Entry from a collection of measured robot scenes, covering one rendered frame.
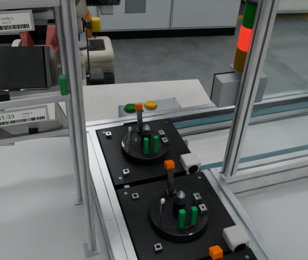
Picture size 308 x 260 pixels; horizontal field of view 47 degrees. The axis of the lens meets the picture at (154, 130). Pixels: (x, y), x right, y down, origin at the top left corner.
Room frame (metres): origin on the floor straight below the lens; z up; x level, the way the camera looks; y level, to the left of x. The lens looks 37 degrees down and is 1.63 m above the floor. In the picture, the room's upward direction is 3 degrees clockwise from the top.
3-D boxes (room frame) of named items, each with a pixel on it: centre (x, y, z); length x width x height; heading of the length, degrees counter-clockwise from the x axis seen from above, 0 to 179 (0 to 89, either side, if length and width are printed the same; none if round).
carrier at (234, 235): (0.55, -0.07, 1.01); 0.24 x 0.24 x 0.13; 20
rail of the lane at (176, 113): (1.03, -0.18, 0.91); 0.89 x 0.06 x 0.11; 110
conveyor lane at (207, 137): (0.87, -0.27, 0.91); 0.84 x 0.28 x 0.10; 110
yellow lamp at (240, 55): (0.74, -0.20, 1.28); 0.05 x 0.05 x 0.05
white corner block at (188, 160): (0.73, -0.10, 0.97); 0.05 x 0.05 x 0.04; 20
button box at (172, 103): (1.02, 0.02, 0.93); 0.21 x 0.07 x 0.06; 110
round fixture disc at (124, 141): (0.79, 0.02, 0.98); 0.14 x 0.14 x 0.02
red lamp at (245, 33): (0.74, -0.20, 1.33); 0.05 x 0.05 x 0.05
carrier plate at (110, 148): (0.79, 0.02, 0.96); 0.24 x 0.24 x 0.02; 20
